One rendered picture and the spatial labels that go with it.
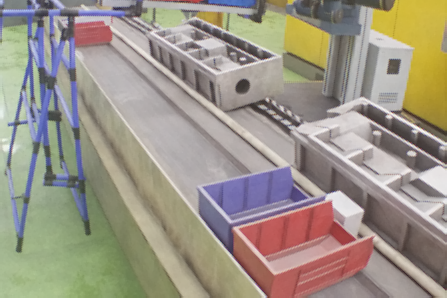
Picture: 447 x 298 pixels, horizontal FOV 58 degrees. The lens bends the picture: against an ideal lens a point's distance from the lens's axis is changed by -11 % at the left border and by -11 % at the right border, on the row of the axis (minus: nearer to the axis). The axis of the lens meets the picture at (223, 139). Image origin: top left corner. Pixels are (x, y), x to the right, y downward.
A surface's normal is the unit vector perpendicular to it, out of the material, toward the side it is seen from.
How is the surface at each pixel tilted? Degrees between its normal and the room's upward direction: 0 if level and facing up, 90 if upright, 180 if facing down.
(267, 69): 90
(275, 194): 88
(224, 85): 90
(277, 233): 88
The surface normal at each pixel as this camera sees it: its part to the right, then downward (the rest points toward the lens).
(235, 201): 0.48, 0.39
